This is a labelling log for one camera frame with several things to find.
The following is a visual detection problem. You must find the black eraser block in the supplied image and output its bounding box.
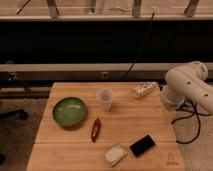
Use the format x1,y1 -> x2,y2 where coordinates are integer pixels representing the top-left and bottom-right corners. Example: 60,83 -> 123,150
130,135 -> 155,157

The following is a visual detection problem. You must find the black hanging cable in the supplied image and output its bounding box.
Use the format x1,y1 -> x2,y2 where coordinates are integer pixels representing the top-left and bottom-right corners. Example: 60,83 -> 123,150
119,11 -> 156,82

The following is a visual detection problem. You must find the translucent ceramic cup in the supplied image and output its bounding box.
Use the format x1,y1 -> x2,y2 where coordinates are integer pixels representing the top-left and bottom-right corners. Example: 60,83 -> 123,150
97,88 -> 114,111

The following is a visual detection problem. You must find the black office chair base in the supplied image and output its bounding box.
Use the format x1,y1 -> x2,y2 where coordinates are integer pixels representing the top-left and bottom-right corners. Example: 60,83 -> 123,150
0,109 -> 29,120

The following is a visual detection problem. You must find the white wrapped packet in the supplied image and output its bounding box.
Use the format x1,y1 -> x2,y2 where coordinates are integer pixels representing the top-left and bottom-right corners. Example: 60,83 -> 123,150
133,82 -> 156,99

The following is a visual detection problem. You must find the black floor cable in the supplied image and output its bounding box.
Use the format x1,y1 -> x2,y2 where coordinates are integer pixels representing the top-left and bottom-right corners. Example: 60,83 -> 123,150
171,99 -> 213,145

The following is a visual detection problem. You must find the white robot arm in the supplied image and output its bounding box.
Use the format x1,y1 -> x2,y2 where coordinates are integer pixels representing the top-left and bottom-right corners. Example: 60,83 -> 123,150
160,61 -> 213,114

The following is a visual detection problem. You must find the green bowl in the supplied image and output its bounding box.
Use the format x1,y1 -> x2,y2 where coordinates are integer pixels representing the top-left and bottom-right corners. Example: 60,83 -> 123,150
52,97 -> 87,127

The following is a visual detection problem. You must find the white sponge block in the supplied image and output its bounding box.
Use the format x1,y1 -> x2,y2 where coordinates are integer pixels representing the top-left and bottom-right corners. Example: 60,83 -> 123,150
104,144 -> 127,167

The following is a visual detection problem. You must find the red chili pepper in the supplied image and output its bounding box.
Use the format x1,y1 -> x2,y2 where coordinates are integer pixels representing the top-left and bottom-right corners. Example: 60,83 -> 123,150
91,118 -> 101,142

